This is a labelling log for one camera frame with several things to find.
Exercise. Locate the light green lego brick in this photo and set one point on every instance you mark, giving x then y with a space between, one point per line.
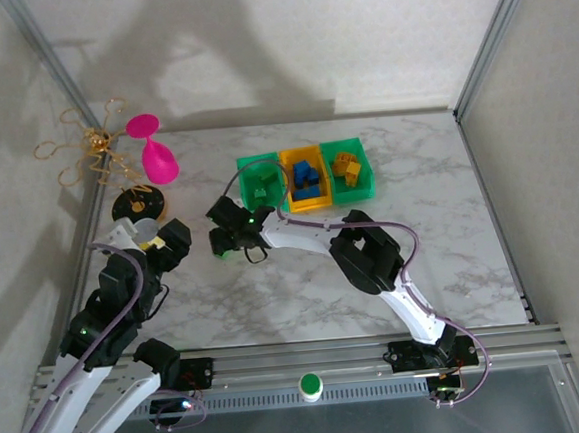
225 254

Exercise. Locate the green square lego brick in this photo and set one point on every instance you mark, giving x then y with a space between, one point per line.
260 193

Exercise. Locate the blue lego brick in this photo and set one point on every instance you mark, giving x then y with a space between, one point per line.
312 177
300 194
313 191
297 180
302 167

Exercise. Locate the yellow lego brick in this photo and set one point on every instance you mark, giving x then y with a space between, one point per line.
354 174
344 161

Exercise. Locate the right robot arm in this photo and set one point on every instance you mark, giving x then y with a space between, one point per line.
373 260

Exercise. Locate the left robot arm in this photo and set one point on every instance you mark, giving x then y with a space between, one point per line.
132 389

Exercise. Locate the tin can with yellow label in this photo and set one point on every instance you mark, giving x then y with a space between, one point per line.
145 229

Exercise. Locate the green plastic bin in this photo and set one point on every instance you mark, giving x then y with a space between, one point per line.
248 172
353 194

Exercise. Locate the yellow plastic bin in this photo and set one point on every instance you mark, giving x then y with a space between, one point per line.
308 205

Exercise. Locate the pink plastic wine glass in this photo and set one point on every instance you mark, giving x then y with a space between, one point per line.
157 161

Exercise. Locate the small controller board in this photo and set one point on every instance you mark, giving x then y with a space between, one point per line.
188 401
446 390

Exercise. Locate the green push button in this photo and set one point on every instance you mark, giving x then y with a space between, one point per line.
310 383

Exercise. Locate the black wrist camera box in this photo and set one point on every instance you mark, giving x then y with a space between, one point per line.
224 211

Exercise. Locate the aluminium side rail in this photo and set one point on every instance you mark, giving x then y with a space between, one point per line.
93 212
475 162

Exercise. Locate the aluminium mounting rail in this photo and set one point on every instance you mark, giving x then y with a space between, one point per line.
300 356

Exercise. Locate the aluminium frame post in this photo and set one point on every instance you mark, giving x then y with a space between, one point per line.
51 59
493 35

